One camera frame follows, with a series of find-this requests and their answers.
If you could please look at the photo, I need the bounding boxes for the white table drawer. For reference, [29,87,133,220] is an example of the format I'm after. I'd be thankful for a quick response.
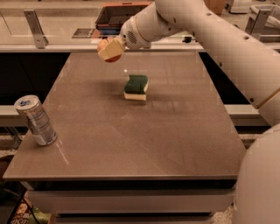
[27,189,235,214]

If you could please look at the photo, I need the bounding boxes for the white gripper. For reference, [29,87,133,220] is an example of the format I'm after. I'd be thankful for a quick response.
[97,17,152,61]

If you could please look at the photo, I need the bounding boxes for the dark orange-rimmed tray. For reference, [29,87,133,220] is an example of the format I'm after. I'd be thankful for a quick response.
[95,2,150,27]

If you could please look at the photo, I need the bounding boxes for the metal railing post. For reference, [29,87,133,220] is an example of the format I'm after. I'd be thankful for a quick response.
[24,10,48,49]
[245,10,270,43]

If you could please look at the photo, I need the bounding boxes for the red apple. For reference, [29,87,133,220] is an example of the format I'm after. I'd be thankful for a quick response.
[96,38,123,64]

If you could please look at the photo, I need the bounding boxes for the snack bag on floor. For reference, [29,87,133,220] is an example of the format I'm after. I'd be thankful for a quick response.
[9,200,51,224]

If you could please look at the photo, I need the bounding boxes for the silver redbull can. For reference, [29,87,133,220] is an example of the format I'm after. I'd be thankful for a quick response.
[14,94,57,145]

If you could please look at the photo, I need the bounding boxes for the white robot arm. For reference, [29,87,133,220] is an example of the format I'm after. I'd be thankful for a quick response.
[97,0,280,224]

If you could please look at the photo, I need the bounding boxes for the right metal railing post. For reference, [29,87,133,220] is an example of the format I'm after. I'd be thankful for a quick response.
[245,10,270,43]

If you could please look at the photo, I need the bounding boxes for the left metal railing post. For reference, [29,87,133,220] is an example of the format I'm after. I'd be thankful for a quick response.
[24,10,48,49]

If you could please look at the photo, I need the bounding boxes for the green and yellow sponge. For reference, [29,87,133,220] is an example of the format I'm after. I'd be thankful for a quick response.
[124,74,149,101]

